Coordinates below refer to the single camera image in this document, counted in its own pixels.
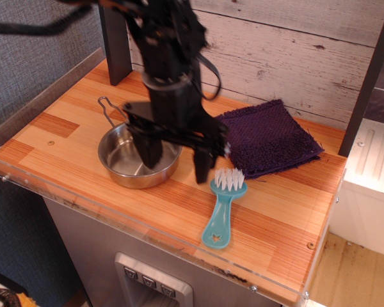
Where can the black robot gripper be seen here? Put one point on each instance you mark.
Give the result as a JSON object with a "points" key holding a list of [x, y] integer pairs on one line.
{"points": [[175, 112]]}

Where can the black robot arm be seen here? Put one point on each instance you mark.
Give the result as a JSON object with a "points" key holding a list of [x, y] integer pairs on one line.
{"points": [[170, 38]]}

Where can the small stainless steel pan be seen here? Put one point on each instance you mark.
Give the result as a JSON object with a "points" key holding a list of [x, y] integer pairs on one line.
{"points": [[118, 154]]}

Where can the dark grey left post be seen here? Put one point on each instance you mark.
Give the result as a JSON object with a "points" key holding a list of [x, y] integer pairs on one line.
{"points": [[116, 44]]}

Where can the folded violet towel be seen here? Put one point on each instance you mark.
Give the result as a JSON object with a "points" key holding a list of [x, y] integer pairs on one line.
{"points": [[266, 139]]}

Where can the silver dispenser button panel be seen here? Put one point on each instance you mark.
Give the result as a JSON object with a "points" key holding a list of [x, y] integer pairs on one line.
{"points": [[152, 281]]}

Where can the orange object bottom left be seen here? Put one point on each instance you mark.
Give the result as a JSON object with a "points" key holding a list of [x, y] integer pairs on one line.
{"points": [[26, 301]]}

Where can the dark grey right post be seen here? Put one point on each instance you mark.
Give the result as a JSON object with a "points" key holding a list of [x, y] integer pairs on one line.
{"points": [[362, 101]]}

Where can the dark grey post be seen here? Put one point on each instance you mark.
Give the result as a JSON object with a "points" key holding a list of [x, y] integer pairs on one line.
{"points": [[362, 101], [116, 44]]}

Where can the teal brush white bristles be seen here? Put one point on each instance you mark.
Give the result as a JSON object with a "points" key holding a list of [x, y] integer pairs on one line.
{"points": [[227, 185]]}

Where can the grey cabinet body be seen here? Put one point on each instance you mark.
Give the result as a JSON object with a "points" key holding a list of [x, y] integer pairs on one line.
{"points": [[94, 248]]}

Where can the clear acrylic edge guard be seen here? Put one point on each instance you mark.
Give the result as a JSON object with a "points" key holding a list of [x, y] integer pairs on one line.
{"points": [[277, 226]]}

